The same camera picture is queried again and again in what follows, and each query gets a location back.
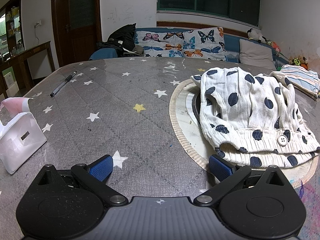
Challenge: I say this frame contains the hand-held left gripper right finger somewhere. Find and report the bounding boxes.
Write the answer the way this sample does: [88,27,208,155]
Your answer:
[194,154,288,205]

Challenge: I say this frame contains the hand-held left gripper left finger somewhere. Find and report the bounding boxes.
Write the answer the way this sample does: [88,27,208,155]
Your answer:
[35,154,128,205]

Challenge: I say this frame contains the white polka dot pants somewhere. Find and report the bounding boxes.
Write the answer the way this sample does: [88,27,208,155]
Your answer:
[191,67,320,168]

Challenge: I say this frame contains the striped folded clothes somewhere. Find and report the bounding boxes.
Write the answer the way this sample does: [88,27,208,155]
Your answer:
[270,64,320,100]

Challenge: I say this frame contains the round built-in stove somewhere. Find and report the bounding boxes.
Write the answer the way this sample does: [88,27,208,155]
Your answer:
[169,77,319,189]

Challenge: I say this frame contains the grey star tablecloth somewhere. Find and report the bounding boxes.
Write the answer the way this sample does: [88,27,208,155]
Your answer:
[0,56,320,240]

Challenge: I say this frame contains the white pink tissue pack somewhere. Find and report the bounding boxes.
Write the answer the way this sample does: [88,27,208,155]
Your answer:
[0,97,47,174]

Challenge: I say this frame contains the black pen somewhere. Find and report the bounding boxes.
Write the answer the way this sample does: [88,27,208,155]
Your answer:
[50,71,77,97]

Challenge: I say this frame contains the grey pillow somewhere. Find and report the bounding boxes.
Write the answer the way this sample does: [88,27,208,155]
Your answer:
[239,39,277,71]

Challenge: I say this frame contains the blue sofa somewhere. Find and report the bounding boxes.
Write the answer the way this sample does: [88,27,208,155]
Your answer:
[89,26,292,72]

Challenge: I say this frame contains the black jacket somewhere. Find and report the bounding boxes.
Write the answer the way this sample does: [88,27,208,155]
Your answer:
[97,23,145,57]

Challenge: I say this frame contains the pile of colourful toys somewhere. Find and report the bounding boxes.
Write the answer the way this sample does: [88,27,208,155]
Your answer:
[265,39,310,70]

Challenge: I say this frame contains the butterfly print cushion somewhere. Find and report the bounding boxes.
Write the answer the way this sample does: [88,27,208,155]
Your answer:
[134,27,227,61]

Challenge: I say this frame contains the brown wooden door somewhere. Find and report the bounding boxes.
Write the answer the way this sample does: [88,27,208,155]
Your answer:
[52,0,102,68]

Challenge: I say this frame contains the dark wooden console table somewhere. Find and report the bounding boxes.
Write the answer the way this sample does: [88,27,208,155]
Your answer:
[0,41,56,98]

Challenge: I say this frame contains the wooden display cabinet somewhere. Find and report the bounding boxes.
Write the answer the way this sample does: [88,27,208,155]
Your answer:
[0,0,24,63]

